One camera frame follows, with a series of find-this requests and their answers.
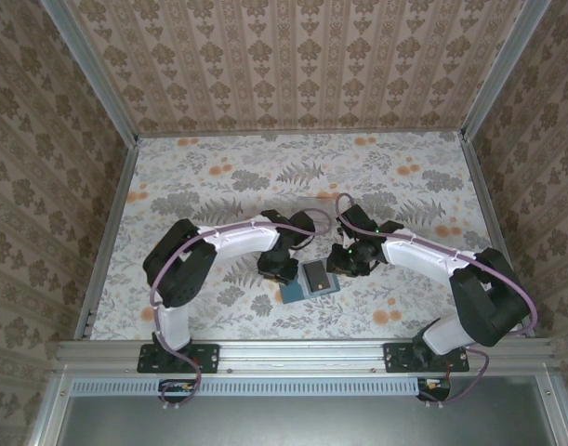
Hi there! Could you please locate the black controller board with wires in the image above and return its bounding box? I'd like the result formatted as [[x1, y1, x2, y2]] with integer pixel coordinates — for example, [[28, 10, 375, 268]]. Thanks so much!
[[158, 378, 197, 404], [416, 376, 452, 401]]

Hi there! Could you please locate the aluminium mounting rail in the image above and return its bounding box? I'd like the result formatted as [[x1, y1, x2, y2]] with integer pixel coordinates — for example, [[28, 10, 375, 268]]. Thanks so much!
[[54, 338, 558, 375]]

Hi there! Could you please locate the aluminium frame post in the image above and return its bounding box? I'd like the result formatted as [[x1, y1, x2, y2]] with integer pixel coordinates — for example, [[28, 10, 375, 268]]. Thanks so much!
[[459, 0, 554, 140], [39, 0, 140, 143]]

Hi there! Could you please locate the clear plastic bag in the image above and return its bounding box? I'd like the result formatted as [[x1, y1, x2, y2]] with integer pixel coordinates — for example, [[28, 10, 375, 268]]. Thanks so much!
[[292, 194, 336, 233]]

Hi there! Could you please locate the white slotted cable duct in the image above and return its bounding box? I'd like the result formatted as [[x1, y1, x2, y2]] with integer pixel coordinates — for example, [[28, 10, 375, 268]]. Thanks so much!
[[72, 376, 424, 397]]

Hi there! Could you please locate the grey metal panel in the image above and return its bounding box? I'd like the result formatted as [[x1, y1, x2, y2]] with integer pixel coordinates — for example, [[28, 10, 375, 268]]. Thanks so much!
[[27, 371, 568, 446]]

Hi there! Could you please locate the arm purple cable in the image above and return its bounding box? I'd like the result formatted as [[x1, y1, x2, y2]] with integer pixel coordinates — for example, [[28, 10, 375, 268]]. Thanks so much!
[[151, 207, 318, 411], [334, 192, 539, 413]]

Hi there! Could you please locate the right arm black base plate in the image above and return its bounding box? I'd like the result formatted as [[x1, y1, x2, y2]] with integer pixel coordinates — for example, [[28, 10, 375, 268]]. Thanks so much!
[[384, 342, 470, 374]]

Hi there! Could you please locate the teal leather card holder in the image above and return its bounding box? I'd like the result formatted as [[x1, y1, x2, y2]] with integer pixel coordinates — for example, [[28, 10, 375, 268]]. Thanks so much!
[[277, 262, 343, 307]]

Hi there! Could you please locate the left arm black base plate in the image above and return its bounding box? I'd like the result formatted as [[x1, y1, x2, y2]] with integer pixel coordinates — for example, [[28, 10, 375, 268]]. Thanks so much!
[[137, 342, 220, 374]]

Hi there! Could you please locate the dark green VIP card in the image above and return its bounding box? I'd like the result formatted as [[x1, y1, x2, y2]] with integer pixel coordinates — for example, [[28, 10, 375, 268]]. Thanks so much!
[[301, 261, 334, 295]]

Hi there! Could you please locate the aluminium table side rail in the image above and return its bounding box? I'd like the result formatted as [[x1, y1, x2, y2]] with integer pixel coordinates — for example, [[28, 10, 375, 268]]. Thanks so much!
[[459, 134, 538, 338], [73, 138, 139, 340]]

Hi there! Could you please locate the aluminium table end rail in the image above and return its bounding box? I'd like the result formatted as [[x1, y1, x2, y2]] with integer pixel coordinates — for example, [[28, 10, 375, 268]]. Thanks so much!
[[137, 127, 466, 139]]

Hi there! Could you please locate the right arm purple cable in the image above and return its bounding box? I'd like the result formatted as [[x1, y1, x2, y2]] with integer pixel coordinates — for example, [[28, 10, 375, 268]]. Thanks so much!
[[334, 192, 539, 413]]

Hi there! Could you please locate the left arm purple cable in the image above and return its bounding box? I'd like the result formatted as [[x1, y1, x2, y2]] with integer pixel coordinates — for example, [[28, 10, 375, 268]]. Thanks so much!
[[151, 207, 318, 411]]

